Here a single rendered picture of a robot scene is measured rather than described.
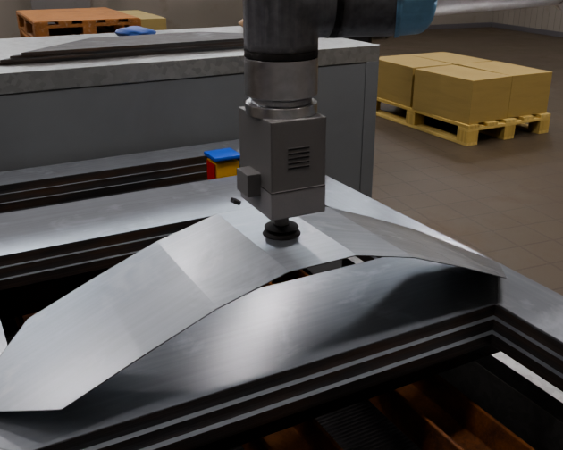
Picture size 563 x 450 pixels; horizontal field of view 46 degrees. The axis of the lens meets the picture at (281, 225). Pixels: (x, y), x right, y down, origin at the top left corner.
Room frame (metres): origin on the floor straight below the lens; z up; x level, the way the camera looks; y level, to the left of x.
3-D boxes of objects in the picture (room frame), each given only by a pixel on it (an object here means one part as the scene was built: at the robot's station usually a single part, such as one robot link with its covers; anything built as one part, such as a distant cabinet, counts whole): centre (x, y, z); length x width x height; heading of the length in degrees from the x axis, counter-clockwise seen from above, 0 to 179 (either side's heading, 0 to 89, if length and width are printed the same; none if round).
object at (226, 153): (1.32, 0.12, 0.88); 0.06 x 0.06 x 0.02; 28
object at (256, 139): (0.69, 0.01, 1.07); 0.10 x 0.09 x 0.16; 116
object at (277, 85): (0.69, 0.00, 1.15); 0.08 x 0.08 x 0.05
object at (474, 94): (5.32, -1.37, 0.23); 1.37 x 0.94 x 0.45; 22
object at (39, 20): (5.34, 1.60, 0.42); 1.16 x 0.80 x 0.83; 24
